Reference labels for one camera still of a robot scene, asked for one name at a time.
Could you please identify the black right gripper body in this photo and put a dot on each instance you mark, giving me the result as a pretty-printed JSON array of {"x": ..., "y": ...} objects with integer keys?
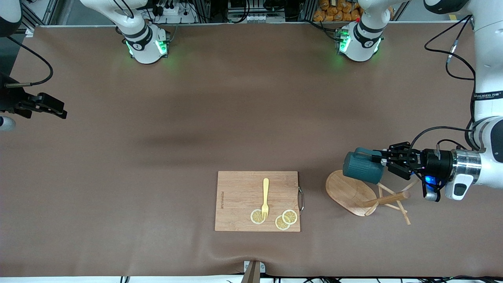
[{"x": 8, "y": 100}]

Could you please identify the dark teal mug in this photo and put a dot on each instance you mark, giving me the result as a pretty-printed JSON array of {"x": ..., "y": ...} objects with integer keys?
[{"x": 361, "y": 169}]

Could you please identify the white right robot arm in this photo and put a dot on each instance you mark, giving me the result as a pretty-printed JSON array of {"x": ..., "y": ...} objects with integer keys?
[{"x": 145, "y": 51}]

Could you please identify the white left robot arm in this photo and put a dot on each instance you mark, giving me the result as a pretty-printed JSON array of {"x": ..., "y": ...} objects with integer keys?
[{"x": 487, "y": 59}]

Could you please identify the wooden mug rack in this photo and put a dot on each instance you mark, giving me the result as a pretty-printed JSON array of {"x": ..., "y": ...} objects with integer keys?
[{"x": 347, "y": 194}]

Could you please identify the lemon slice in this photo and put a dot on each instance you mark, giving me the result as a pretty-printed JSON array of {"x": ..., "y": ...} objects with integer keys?
[
  {"x": 281, "y": 224},
  {"x": 290, "y": 216},
  {"x": 256, "y": 217}
]

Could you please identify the yellow plastic fork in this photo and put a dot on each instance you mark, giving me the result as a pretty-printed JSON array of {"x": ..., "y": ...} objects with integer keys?
[{"x": 265, "y": 192}]

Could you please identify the wooden cutting board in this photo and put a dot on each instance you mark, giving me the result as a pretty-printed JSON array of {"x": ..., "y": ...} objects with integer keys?
[{"x": 239, "y": 196}]

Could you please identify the orange snack bags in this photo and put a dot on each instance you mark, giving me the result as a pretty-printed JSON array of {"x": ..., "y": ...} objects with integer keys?
[{"x": 338, "y": 11}]

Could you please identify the white power strip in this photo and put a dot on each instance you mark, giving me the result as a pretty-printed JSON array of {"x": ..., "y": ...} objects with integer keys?
[{"x": 177, "y": 15}]

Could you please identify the grey electronics box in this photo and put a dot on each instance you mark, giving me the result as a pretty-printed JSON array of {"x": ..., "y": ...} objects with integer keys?
[{"x": 255, "y": 13}]

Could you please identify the aluminium frame post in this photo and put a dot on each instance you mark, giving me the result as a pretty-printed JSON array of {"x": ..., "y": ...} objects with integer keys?
[{"x": 39, "y": 15}]

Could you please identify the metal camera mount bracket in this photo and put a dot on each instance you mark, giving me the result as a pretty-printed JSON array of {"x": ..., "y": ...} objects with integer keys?
[{"x": 253, "y": 271}]

